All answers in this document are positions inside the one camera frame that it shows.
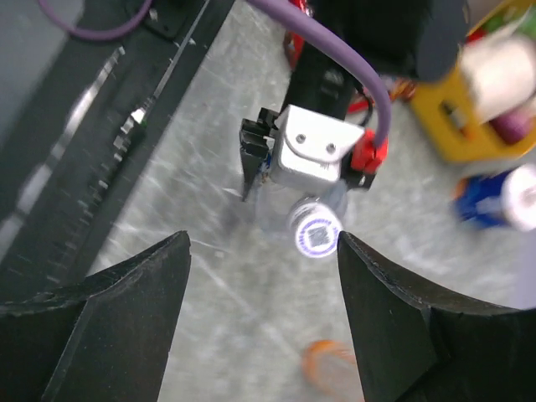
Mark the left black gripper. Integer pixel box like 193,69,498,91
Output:
239,41,376,201

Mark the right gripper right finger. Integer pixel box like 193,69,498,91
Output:
338,232,535,401

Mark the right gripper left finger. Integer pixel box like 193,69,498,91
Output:
1,231,191,401

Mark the purple onion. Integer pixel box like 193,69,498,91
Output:
489,99,535,145

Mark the blue wrapped toilet paper roll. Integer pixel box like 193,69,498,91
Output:
453,163,535,232

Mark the green lettuce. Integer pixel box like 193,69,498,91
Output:
482,3,535,40

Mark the white bottle cap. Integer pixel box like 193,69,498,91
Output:
287,198,343,259

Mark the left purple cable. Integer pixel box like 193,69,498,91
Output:
245,0,393,147

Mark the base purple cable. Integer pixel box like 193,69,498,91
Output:
37,0,154,42

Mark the crushed clear plastic bottle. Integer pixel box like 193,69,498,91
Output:
248,176,348,238

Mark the yellow plastic basket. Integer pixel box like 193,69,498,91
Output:
410,1,535,162

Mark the orange juice bottle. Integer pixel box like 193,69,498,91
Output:
301,340,364,402

